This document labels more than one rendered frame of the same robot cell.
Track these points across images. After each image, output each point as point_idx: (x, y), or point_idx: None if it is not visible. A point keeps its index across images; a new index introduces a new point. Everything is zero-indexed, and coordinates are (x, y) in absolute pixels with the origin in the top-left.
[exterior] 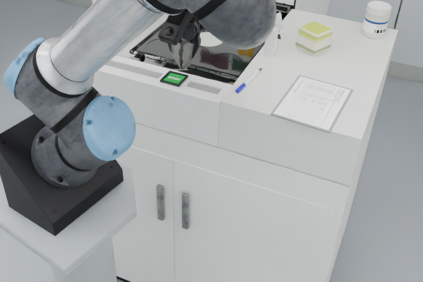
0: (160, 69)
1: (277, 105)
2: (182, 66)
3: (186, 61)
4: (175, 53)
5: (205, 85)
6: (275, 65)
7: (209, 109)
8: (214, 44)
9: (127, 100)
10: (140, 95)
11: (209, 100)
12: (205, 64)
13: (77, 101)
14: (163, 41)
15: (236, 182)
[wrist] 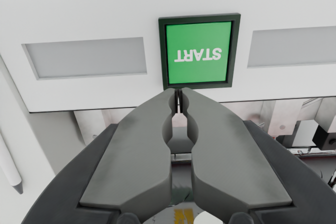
0: (263, 85)
1: None
2: (169, 88)
3: (150, 105)
4: (214, 120)
5: (94, 75)
6: (17, 211)
7: None
8: (203, 215)
9: None
10: None
11: None
12: (189, 170)
13: None
14: None
15: None
